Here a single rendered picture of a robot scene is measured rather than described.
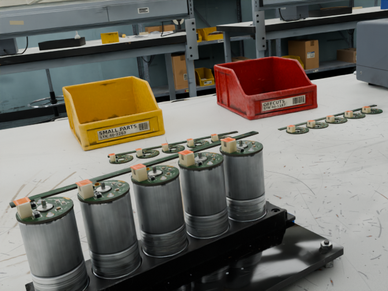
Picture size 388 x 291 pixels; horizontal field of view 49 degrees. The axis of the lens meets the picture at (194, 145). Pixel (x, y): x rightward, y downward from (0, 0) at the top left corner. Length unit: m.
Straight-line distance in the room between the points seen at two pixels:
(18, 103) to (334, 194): 4.46
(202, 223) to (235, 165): 0.04
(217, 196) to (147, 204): 0.04
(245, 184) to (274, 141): 0.22
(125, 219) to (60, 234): 0.03
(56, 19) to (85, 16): 0.15
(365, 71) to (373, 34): 0.06
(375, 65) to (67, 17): 2.00
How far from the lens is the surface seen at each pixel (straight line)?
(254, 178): 0.24
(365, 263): 0.26
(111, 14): 2.50
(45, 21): 2.49
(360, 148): 0.43
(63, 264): 0.21
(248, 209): 0.25
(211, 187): 0.23
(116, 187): 0.21
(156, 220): 0.22
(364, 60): 0.71
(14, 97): 4.70
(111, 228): 0.21
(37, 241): 0.20
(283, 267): 0.23
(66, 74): 4.64
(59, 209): 0.20
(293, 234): 0.26
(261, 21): 2.77
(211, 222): 0.24
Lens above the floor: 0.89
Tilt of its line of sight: 18 degrees down
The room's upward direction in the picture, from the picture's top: 6 degrees counter-clockwise
